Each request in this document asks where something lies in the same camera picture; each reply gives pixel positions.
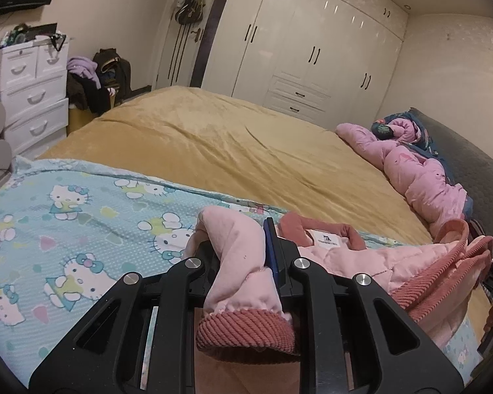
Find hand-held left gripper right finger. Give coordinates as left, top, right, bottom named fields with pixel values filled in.
left=263, top=217, right=465, bottom=394

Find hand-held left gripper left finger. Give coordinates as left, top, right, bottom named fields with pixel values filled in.
left=28, top=240, right=223, bottom=394

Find pink quilted jacket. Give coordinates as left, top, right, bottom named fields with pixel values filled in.
left=185, top=206, right=493, bottom=356

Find pile of dark clothes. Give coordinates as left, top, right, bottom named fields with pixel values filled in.
left=66, top=76, right=116, bottom=116

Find person's right hand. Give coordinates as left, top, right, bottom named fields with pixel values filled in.
left=481, top=299, right=493, bottom=354

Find bed with tan sheet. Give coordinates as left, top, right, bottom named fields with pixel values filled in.
left=37, top=86, right=436, bottom=247

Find teal cartoon cat blanket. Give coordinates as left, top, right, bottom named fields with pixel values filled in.
left=0, top=157, right=483, bottom=390

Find grey quilted headboard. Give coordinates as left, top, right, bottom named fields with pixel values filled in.
left=409, top=107, right=493, bottom=263

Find pink floral quilt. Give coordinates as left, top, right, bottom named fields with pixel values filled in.
left=336, top=113, right=475, bottom=239

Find yellow box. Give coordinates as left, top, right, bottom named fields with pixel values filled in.
left=67, top=106, right=94, bottom=135

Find white room door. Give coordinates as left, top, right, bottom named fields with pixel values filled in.
left=154, top=0, right=226, bottom=91

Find black bag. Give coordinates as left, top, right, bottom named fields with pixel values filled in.
left=92, top=48, right=131, bottom=103

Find white glossy wardrobe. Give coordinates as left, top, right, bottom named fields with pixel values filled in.
left=201, top=0, right=409, bottom=124

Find purple garment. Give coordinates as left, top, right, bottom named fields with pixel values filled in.
left=67, top=56, right=101, bottom=89

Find white drawer cabinet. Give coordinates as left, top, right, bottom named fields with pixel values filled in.
left=0, top=35, right=70, bottom=157

